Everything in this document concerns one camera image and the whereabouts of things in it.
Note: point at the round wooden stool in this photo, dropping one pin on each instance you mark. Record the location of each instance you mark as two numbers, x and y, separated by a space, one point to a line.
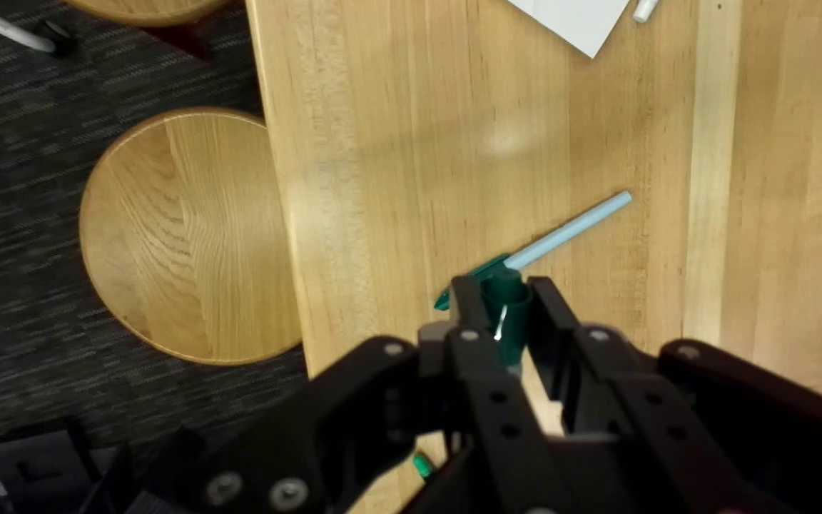
183 238
143 11

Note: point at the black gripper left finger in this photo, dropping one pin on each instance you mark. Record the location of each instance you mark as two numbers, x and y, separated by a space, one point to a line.
485 419

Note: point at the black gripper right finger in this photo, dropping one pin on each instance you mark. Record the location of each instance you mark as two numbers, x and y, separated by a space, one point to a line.
641 409

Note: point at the black base frame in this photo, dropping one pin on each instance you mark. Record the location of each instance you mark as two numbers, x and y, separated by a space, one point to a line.
40 467

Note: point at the white paper sheet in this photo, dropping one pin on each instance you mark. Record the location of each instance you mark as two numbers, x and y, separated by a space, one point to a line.
572 18

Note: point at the metal chair leg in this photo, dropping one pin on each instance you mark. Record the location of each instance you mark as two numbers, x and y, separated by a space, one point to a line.
0 28

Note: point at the white marker with green cap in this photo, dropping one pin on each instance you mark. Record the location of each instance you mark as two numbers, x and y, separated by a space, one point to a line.
572 229

